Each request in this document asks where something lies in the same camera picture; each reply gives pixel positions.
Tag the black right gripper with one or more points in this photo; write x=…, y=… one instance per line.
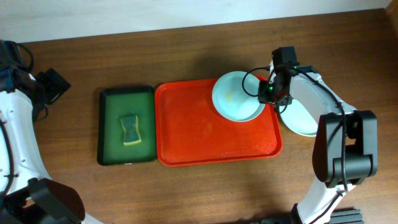
x=277, y=96

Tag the light blue plate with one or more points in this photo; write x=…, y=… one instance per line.
x=232, y=102
x=298, y=119

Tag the yellow green sponge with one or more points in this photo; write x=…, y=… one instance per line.
x=130, y=126

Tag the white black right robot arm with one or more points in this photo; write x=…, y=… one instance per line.
x=345, y=149

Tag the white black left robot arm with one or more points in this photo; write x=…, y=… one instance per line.
x=28, y=193

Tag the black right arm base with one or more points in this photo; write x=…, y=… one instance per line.
x=352, y=216

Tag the red plastic tray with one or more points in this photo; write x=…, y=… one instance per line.
x=190, y=131

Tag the black tray with green water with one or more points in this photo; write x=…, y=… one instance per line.
x=116, y=104

